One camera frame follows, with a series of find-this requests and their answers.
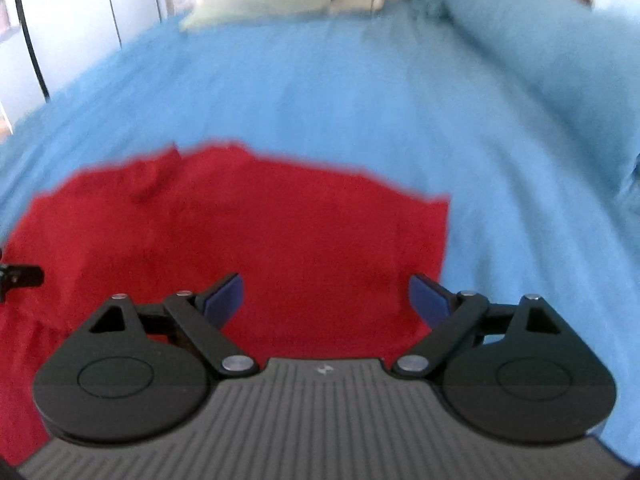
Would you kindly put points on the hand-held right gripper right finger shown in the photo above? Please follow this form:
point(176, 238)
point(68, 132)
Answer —
point(426, 299)

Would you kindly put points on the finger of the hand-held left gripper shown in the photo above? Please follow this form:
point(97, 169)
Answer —
point(24, 276)

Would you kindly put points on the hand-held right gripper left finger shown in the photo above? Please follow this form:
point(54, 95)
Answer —
point(226, 299)

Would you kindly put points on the red garment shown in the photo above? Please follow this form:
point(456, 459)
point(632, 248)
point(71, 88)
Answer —
point(240, 240)

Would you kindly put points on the blue bed sheet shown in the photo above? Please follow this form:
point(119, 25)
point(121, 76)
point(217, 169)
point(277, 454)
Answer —
point(320, 110)

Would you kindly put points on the white cabinet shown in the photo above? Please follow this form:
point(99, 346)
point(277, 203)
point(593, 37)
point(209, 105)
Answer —
point(75, 15)

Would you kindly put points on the blue pillow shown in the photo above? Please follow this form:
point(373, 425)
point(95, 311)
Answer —
point(540, 45)

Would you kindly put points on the pale green pillow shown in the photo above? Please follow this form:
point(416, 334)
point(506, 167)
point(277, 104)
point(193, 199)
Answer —
point(260, 4)

